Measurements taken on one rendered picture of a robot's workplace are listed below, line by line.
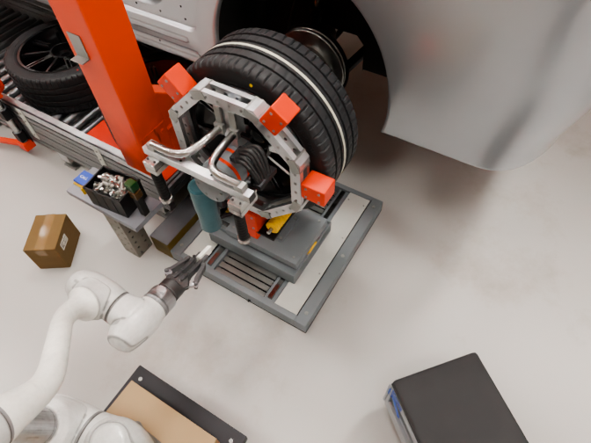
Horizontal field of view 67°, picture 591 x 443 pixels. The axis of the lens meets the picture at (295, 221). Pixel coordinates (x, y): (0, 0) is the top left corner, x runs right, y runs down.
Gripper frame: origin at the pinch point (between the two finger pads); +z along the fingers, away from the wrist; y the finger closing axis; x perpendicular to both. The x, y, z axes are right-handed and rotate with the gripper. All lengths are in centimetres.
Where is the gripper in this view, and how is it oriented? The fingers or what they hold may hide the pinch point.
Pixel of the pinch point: (204, 254)
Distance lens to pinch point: 156.5
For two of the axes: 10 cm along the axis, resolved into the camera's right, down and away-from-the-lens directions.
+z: 4.4, -5.5, 7.1
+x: -0.9, 7.6, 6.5
